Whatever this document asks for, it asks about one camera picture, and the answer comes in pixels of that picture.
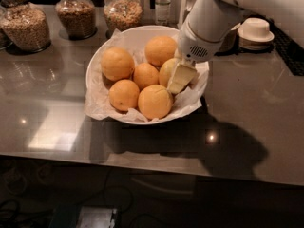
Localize grey box under table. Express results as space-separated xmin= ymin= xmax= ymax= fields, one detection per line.
xmin=50 ymin=205 xmax=120 ymax=228

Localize large glass cereal jar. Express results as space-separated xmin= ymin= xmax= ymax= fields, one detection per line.
xmin=1 ymin=0 xmax=51 ymax=52

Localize clear glass bottle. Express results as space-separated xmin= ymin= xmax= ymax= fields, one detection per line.
xmin=155 ymin=0 xmax=171 ymax=26

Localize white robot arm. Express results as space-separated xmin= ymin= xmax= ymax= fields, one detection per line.
xmin=175 ymin=0 xmax=304 ymax=69

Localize orange bottom left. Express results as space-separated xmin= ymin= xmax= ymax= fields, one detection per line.
xmin=108 ymin=79 xmax=140 ymax=112

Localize glass jar at edge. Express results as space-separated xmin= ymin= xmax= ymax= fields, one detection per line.
xmin=0 ymin=8 xmax=12 ymax=50

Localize white bowl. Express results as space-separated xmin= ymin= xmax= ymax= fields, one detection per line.
xmin=85 ymin=25 xmax=210 ymax=125

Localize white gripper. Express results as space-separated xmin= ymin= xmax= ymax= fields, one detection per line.
xmin=167 ymin=20 xmax=221 ymax=94

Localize glass jar colourful cereal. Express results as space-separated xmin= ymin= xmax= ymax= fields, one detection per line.
xmin=104 ymin=0 xmax=143 ymax=38

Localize orange top right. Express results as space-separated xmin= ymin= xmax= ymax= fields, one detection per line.
xmin=144 ymin=36 xmax=177 ymax=67

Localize yellowish orange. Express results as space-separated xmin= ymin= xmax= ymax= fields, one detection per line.
xmin=159 ymin=58 xmax=177 ymax=86

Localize orange top left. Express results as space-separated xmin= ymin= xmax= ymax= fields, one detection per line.
xmin=101 ymin=47 xmax=135 ymax=82

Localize tall stack paper bowls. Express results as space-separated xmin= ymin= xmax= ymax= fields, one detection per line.
xmin=218 ymin=23 xmax=240 ymax=53

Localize middle glass cereal jar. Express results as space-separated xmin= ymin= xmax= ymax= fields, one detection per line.
xmin=55 ymin=0 xmax=96 ymax=39

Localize black rubber mat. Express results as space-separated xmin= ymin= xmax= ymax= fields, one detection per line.
xmin=253 ymin=14 xmax=304 ymax=77

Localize small middle orange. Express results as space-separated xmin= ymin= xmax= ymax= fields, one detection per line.
xmin=133 ymin=63 xmax=159 ymax=90

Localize orange bottom front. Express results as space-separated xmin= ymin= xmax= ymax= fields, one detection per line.
xmin=138 ymin=85 xmax=174 ymax=120

